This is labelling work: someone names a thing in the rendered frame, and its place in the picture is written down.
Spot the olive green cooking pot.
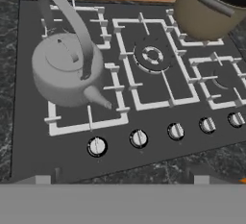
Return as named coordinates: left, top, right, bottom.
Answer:
left=173, top=0, right=246, bottom=42

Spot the black gas hob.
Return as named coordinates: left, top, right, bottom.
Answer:
left=9, top=0, right=246, bottom=185

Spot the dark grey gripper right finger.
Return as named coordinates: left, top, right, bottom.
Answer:
left=184, top=166, right=237, bottom=186

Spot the grey metal kettle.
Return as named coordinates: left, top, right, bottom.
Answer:
left=31, top=0, right=113, bottom=112

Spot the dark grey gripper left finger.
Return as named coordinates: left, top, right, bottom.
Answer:
left=12, top=166, right=62, bottom=186

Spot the silver hob knob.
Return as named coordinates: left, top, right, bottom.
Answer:
left=227, top=111, right=246, bottom=129
left=86, top=136, right=109, bottom=159
left=129, top=128, right=150, bottom=150
left=166, top=121, right=186, bottom=141
left=198, top=115, right=217, bottom=136

